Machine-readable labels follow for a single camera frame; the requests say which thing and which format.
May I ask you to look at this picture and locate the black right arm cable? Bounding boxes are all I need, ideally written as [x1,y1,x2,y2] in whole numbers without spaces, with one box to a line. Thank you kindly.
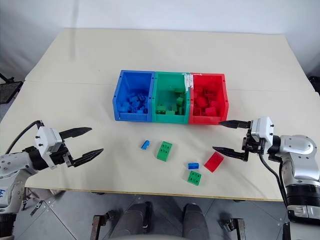
[258,151,291,209]

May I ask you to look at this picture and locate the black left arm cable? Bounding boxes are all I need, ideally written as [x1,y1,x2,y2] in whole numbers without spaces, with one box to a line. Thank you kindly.
[4,120,45,155]

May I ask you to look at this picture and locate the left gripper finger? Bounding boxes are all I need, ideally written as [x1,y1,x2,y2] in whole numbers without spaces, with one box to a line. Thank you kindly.
[59,126,93,140]
[71,148,104,168]

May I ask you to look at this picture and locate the blue plastic bin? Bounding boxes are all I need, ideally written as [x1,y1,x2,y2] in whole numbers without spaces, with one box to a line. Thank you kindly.
[112,69,157,124]

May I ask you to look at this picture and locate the grey strap with buckle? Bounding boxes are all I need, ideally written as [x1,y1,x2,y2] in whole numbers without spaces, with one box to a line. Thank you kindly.
[20,191,44,218]

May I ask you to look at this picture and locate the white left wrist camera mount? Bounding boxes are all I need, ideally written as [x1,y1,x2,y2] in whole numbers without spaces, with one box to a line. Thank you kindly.
[34,126,63,154]

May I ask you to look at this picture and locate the dark rounded robot leg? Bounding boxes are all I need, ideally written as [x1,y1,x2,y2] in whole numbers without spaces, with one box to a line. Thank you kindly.
[181,203,209,240]
[116,201,154,240]

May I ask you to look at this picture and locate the red plastic bin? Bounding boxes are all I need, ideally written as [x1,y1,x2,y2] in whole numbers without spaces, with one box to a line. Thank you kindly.
[188,72,230,126]

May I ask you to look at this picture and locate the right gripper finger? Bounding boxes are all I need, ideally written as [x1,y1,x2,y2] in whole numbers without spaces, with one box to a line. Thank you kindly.
[212,146,248,162]
[218,119,251,130]

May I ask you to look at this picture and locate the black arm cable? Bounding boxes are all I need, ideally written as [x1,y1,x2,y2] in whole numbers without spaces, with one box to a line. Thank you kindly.
[4,120,45,155]
[258,151,291,209]

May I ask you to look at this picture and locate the green plastic bin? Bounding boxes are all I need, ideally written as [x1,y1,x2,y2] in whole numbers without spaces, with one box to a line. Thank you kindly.
[150,71,192,125]

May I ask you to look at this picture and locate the square green toy brick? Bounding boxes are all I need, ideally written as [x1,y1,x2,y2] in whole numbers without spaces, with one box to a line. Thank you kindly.
[186,170,204,187]

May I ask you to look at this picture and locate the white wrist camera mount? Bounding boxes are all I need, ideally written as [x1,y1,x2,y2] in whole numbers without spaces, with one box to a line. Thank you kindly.
[34,126,63,154]
[249,115,276,149]

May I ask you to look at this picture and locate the black equipment piece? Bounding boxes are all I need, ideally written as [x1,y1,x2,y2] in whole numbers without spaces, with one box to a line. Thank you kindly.
[308,75,320,96]

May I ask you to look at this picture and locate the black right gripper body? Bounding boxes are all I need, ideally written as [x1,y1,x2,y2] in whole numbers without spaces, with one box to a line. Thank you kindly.
[241,128,268,162]

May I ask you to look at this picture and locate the rusty metal frame bracket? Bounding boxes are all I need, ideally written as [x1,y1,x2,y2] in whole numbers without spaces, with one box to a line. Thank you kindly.
[219,217,246,240]
[91,210,119,240]

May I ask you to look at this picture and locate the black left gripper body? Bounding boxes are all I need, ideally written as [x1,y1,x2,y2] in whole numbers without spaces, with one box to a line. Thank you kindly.
[46,140,76,171]

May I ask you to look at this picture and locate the long green toy brick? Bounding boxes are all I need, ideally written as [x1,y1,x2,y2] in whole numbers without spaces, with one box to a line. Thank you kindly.
[156,140,177,162]

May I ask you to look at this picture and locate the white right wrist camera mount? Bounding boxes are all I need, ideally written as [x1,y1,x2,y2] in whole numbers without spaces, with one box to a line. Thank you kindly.
[249,115,276,149]

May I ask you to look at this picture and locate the white tape strip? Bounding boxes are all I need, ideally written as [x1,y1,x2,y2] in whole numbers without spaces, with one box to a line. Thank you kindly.
[183,72,203,90]

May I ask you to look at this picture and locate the black metal stand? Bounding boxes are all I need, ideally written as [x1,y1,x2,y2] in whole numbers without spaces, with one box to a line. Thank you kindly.
[0,72,24,105]

